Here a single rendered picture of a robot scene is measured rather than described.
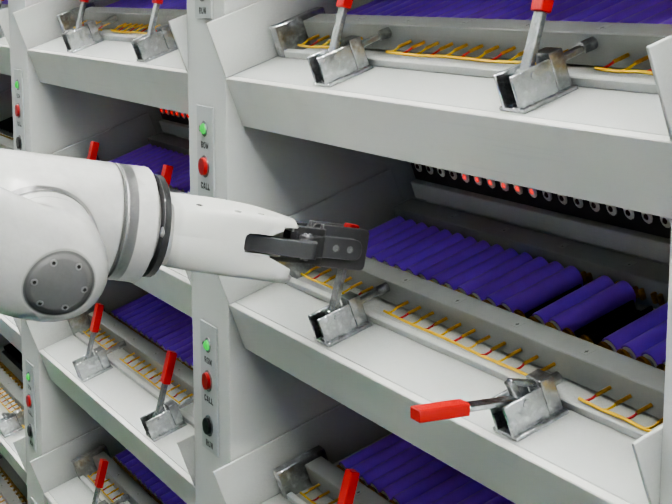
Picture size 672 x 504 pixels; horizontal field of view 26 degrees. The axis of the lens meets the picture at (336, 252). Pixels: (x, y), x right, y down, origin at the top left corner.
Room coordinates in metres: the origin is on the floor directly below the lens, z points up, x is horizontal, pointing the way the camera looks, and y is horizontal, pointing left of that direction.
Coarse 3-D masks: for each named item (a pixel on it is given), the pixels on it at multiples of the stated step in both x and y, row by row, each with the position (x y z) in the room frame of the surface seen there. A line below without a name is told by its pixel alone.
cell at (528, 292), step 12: (552, 276) 1.04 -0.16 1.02; (564, 276) 1.03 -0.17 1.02; (576, 276) 1.04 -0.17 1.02; (528, 288) 1.03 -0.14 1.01; (540, 288) 1.03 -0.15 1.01; (552, 288) 1.03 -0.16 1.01; (564, 288) 1.03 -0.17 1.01; (504, 300) 1.02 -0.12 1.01; (516, 300) 1.02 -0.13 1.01; (528, 300) 1.02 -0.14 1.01; (540, 300) 1.02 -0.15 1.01
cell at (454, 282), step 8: (496, 256) 1.11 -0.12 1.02; (504, 256) 1.11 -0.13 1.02; (512, 256) 1.11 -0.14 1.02; (480, 264) 1.11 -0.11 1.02; (488, 264) 1.10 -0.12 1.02; (496, 264) 1.10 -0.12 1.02; (464, 272) 1.10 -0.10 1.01; (472, 272) 1.10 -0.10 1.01; (480, 272) 1.10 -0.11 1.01; (448, 280) 1.09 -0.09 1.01; (456, 280) 1.09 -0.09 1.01; (464, 280) 1.09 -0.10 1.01; (456, 288) 1.09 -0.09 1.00
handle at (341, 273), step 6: (342, 270) 1.11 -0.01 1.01; (336, 276) 1.11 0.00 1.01; (342, 276) 1.11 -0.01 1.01; (336, 282) 1.11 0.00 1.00; (342, 282) 1.11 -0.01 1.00; (336, 288) 1.11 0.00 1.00; (342, 288) 1.11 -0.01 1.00; (336, 294) 1.10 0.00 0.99; (330, 300) 1.11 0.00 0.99; (336, 300) 1.10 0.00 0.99; (330, 306) 1.11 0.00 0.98; (336, 306) 1.10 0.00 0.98; (342, 306) 1.11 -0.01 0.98
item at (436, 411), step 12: (504, 384) 0.87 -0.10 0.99; (504, 396) 0.87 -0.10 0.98; (516, 396) 0.86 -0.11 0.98; (420, 408) 0.83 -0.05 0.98; (432, 408) 0.83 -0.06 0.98; (444, 408) 0.84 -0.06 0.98; (456, 408) 0.84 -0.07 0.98; (468, 408) 0.84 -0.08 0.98; (480, 408) 0.85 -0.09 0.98; (492, 408) 0.85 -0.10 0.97; (420, 420) 0.83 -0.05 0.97; (432, 420) 0.83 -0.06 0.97
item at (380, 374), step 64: (384, 192) 1.33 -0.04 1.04; (448, 192) 1.24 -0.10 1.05; (256, 320) 1.21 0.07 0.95; (320, 384) 1.12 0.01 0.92; (384, 384) 0.99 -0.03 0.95; (448, 384) 0.96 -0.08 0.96; (576, 384) 0.90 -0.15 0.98; (448, 448) 0.93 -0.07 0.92; (512, 448) 0.85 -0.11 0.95; (576, 448) 0.82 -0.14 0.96; (640, 448) 0.71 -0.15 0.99
